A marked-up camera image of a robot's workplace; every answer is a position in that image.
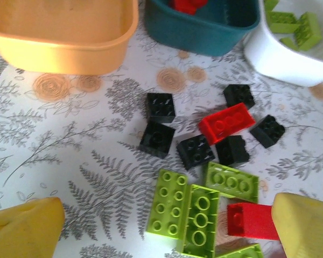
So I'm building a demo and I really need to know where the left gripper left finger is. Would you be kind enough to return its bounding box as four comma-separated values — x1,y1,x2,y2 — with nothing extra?
0,197,66,258

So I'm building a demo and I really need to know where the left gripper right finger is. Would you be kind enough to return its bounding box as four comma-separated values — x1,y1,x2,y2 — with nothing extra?
271,192,323,258

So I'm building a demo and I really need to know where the green lego brick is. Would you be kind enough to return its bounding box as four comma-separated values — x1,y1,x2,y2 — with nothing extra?
145,170,191,240
203,161,259,204
293,12,322,52
279,37,299,52
266,11,304,35
176,184,221,255
214,243,264,258
263,0,280,11

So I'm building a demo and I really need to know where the black lego brick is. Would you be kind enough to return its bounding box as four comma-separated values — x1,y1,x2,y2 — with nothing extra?
249,114,286,149
146,92,176,124
214,135,251,167
176,135,216,171
222,84,256,110
139,120,177,159

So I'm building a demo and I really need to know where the floral tablecloth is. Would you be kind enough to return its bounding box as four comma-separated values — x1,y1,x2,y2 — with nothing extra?
0,26,323,258

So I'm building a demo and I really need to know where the white plastic container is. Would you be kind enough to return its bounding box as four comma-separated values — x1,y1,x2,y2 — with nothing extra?
243,0,323,87

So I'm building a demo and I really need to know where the orange plastic container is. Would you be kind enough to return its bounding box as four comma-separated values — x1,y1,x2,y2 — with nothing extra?
0,0,140,75

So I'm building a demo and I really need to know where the teal plastic container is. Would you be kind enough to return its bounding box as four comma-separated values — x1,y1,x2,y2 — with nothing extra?
144,0,261,57

